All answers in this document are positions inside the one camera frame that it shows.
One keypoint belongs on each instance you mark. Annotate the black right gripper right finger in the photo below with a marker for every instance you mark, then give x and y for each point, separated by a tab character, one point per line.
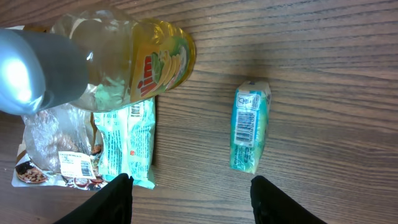
272	206

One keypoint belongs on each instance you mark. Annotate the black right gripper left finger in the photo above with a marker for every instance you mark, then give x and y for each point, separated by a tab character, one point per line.
110	205

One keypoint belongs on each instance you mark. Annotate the teal tissue pack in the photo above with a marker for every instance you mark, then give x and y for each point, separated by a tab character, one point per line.
128	142

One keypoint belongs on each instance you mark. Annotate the brown snack packet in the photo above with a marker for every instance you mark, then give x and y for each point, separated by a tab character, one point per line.
59	126

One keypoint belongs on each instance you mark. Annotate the colourful snack wrapper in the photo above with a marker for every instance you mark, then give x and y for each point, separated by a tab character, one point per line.
76	172

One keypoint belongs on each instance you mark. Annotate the small Kleenex tissue pack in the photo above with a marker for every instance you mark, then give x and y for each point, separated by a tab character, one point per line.
249	124

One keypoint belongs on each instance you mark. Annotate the clear bottle with silver cap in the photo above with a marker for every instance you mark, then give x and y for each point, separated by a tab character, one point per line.
97	59

